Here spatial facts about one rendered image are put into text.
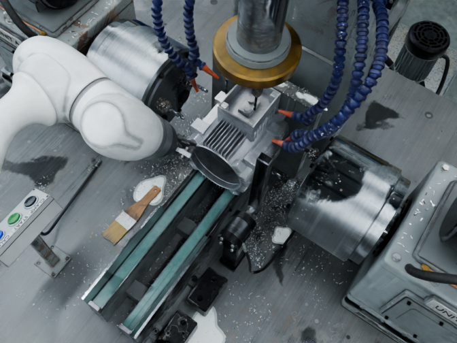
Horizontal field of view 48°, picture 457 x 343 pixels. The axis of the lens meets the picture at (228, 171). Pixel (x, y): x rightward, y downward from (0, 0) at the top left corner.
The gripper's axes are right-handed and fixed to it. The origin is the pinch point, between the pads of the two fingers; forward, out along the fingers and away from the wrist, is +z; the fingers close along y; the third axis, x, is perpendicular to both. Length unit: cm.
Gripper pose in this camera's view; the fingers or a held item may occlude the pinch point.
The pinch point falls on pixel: (186, 146)
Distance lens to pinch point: 118.0
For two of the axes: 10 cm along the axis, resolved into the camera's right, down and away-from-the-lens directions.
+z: 2.4, 0.4, 9.7
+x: -5.1, 8.6, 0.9
